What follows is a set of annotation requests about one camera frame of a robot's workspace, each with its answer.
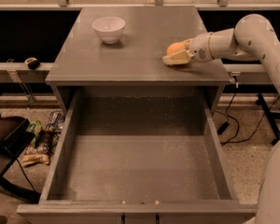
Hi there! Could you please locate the snack bags pile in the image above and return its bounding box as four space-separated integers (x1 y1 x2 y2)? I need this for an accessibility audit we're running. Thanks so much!
21 111 64 167

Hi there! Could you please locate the orange fruit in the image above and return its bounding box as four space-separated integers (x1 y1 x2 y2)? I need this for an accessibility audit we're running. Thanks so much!
167 42 186 55

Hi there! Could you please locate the grey cabinet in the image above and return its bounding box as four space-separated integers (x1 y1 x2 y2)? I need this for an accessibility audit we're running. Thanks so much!
45 6 233 117

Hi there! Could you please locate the small black yellow tape measure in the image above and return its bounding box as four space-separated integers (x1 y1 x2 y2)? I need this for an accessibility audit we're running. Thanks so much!
24 57 40 70

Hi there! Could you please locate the black stand base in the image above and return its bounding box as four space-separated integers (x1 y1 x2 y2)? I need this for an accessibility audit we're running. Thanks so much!
256 93 280 146

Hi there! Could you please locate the black table left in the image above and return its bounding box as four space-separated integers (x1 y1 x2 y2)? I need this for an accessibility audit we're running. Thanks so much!
0 114 40 203

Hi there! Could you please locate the grey open top drawer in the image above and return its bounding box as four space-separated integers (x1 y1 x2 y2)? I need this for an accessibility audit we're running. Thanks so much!
17 91 256 224

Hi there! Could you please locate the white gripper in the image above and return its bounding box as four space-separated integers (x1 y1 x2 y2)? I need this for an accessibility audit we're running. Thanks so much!
162 33 214 65

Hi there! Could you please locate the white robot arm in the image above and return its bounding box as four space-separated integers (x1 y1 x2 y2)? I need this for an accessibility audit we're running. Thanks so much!
162 14 280 224

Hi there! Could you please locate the white ceramic bowl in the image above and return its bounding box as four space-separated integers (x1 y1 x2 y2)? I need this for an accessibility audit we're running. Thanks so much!
92 17 126 44

